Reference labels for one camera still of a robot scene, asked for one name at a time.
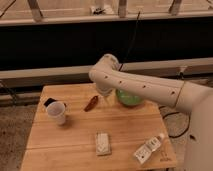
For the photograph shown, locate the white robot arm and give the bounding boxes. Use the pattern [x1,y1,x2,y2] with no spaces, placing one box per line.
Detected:
[89,54,213,171]

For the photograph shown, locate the white sponge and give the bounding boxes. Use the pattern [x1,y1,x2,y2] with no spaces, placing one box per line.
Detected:
[95,133,111,156]

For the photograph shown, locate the green bowl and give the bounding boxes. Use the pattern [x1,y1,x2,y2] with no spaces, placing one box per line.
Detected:
[115,90,143,107]

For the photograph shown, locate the wooden table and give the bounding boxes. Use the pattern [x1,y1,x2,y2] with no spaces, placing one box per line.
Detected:
[21,84,177,171]

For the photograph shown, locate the small black object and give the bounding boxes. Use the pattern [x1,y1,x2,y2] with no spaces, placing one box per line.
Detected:
[43,98,56,107]

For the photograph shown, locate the black floor cables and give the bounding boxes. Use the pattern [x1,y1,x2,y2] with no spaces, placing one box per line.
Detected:
[159,105,192,139]

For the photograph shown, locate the black hanging cable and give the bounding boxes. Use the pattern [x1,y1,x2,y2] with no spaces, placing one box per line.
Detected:
[118,9,141,72]

